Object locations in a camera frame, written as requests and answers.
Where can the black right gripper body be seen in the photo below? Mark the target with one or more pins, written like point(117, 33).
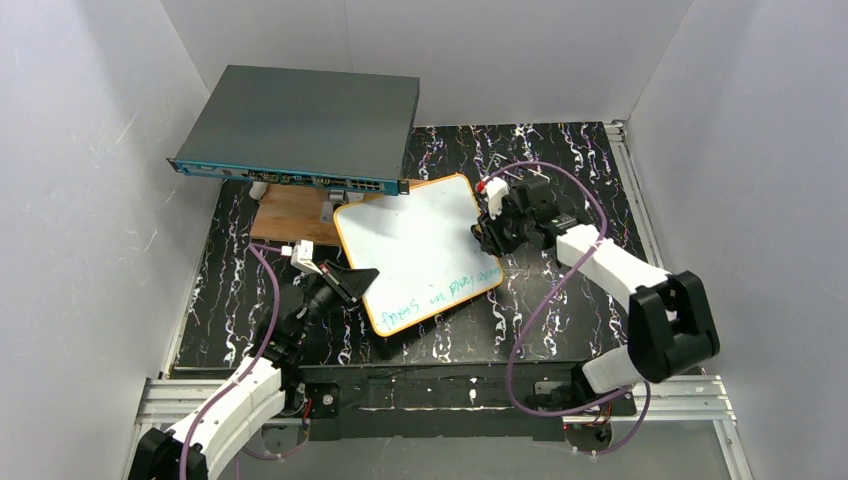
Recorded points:
point(499, 229)

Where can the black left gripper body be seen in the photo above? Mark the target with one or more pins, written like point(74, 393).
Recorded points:
point(337, 285)

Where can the yellow-framed whiteboard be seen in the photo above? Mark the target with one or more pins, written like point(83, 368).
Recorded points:
point(423, 248)

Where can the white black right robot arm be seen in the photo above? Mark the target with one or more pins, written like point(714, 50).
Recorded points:
point(670, 326)

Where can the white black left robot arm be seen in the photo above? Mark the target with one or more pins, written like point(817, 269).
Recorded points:
point(203, 442)

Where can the plywood board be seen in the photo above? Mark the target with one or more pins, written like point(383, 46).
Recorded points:
point(291, 213)

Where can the green white cylinder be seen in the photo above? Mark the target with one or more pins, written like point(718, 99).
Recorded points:
point(257, 190)

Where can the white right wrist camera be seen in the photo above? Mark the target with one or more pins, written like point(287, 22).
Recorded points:
point(491, 192)

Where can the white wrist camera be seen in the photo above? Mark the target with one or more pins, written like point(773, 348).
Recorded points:
point(301, 256)
point(491, 192)

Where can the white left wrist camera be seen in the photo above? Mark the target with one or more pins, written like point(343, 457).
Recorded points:
point(301, 256)

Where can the black grey wire stripper pliers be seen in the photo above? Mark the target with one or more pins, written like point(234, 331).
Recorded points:
point(517, 172)

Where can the grey metal stand bracket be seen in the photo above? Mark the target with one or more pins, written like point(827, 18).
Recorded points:
point(335, 199)

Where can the grey blue network switch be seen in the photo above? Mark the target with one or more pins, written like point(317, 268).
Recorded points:
point(320, 129)

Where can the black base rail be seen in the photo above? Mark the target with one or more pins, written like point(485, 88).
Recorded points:
point(470, 400)

